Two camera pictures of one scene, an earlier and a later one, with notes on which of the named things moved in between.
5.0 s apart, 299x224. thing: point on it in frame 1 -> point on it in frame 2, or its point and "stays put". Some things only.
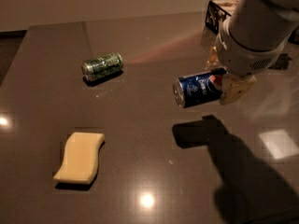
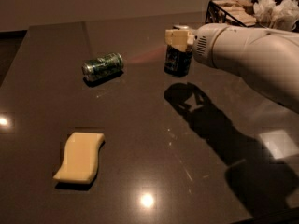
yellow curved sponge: (81, 158) stays put
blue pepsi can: (197, 89) -> (177, 63)
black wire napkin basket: (219, 9) stays put
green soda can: (102, 65) stays put
